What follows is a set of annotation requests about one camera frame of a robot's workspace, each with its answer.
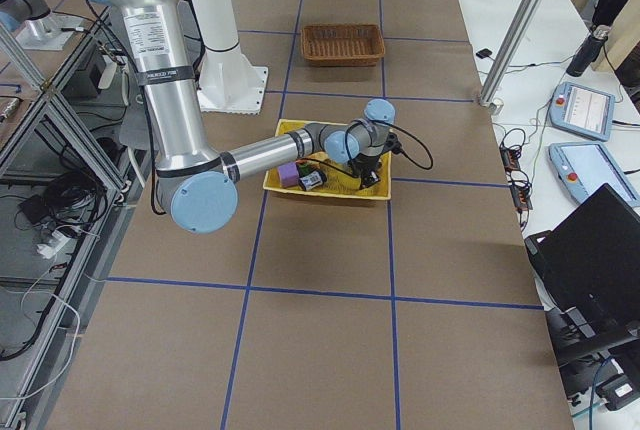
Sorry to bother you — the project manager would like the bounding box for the black water bottle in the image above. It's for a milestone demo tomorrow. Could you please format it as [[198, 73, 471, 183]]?
[[566, 25, 611, 77]]

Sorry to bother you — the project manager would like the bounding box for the black laptop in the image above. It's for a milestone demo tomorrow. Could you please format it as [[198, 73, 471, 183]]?
[[525, 184, 639, 325]]

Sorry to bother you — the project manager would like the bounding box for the aluminium frame post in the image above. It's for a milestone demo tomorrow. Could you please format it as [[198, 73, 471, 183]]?
[[478, 0, 542, 116]]

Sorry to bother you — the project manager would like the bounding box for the teach pendant far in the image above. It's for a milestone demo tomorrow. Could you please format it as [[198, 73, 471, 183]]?
[[549, 82, 616, 142]]

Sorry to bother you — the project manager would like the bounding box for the black camera cable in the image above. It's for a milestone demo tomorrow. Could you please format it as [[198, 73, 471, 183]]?
[[349, 118, 435, 171]]

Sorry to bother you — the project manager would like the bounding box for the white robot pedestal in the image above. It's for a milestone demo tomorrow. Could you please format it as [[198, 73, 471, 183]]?
[[191, 0, 269, 115]]

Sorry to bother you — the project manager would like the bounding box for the small dark jar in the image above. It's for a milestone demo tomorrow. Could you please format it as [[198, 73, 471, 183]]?
[[299, 170, 327, 191]]

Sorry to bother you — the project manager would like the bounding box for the yellow woven basket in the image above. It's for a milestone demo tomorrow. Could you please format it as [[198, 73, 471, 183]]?
[[263, 151, 391, 201]]

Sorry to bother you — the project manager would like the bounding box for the brown wicker basket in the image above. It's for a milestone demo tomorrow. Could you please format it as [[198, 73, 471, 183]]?
[[300, 24, 385, 67]]

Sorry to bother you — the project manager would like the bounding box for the teach pendant near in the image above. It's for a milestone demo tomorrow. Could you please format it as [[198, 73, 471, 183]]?
[[548, 142, 639, 208]]

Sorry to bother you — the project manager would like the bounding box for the purple foam block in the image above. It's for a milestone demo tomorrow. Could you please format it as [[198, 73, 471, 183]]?
[[277, 162, 300, 188]]

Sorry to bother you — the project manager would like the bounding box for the teach pendant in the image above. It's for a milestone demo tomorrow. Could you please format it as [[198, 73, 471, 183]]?
[[549, 82, 616, 142], [548, 142, 639, 208]]

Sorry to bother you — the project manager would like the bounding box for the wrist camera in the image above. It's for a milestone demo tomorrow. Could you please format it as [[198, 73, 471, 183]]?
[[385, 132, 404, 155]]

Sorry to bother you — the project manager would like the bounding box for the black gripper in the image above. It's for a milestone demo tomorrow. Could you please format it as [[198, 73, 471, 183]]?
[[349, 144, 391, 189]]

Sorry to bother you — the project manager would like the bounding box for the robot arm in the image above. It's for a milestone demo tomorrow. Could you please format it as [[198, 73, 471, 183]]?
[[1, 0, 71, 51], [94, 0, 397, 233]]

